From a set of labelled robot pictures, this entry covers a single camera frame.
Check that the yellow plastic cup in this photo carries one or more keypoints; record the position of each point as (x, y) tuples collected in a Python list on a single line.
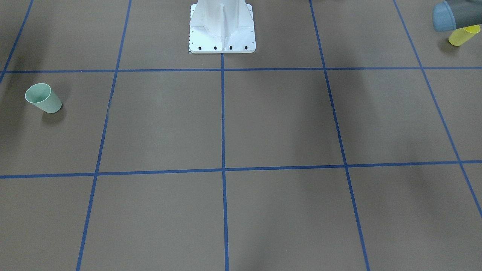
[(460, 36)]

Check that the green plastic cup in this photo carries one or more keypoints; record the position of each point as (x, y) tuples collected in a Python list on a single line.
[(43, 97)]

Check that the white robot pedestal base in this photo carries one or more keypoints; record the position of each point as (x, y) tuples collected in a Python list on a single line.
[(221, 26)]

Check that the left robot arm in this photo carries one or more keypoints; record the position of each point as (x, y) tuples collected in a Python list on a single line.
[(450, 15)]

